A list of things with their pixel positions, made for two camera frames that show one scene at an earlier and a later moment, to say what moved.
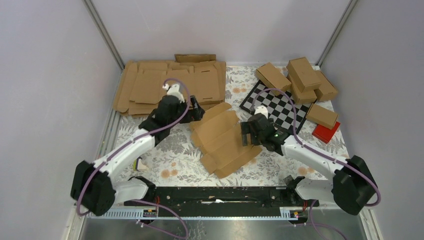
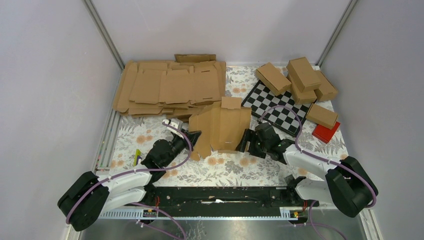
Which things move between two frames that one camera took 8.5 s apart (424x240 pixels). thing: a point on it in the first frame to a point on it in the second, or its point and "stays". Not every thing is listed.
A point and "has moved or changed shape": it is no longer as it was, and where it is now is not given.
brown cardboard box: x=217 y=133 has moved or changed shape
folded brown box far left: x=273 y=77 stays
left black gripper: x=195 y=114 to x=193 y=135
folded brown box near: x=322 y=116 stays
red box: x=324 y=134 stays
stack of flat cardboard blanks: x=142 y=82 stays
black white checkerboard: x=284 y=111 stays
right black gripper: x=246 y=129 to x=250 y=135
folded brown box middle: x=308 y=96 stays
